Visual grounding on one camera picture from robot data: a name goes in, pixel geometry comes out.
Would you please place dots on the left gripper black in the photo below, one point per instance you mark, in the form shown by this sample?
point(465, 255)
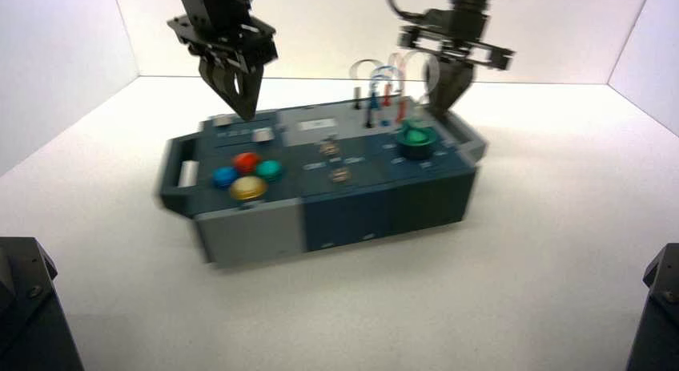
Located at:
point(228, 39)

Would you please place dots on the blue grey modular task box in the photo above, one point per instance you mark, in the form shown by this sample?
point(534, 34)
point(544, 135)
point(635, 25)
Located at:
point(249, 236)

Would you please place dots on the green round push button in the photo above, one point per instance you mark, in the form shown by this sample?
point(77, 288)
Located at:
point(269, 169)

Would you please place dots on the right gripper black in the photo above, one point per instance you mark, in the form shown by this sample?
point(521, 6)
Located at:
point(456, 37)

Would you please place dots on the yellow round push button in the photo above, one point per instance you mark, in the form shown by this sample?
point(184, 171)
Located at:
point(247, 188)

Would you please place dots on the small grey LCD display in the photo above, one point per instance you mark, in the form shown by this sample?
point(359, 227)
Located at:
point(316, 124)

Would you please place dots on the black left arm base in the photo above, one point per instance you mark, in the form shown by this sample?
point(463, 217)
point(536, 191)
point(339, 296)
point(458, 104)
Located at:
point(26, 315)

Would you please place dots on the white slider knob up arrow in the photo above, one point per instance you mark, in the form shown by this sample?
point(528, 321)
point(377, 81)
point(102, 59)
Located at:
point(262, 135)

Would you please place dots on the blue round push button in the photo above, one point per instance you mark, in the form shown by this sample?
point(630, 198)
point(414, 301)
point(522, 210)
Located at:
point(225, 176)

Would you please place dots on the metal toggle switch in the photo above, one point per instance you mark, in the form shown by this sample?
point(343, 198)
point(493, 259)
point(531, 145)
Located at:
point(339, 174)
point(329, 147)

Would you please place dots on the white slider knob down arrow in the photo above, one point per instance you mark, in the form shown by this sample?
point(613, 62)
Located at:
point(223, 120)

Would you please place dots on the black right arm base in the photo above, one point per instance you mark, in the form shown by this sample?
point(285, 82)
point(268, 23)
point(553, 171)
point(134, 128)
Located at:
point(658, 315)

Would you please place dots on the red round push button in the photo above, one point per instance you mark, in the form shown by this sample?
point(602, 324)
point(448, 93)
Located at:
point(246, 161)

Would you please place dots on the black green rotary knob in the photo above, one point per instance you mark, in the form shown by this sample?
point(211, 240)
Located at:
point(416, 137)

